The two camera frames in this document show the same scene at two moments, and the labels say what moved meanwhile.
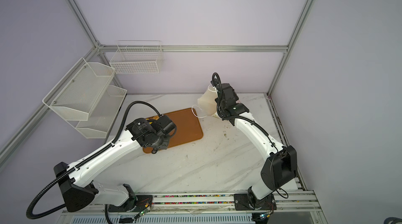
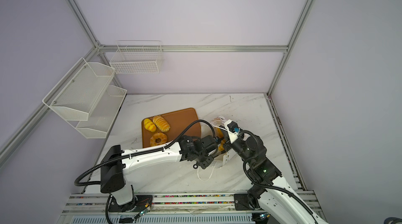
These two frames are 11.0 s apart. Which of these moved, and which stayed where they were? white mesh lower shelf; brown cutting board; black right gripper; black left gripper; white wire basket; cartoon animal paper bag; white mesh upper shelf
Moved: black left gripper; black right gripper; cartoon animal paper bag
Stayed: brown cutting board; white mesh lower shelf; white mesh upper shelf; white wire basket
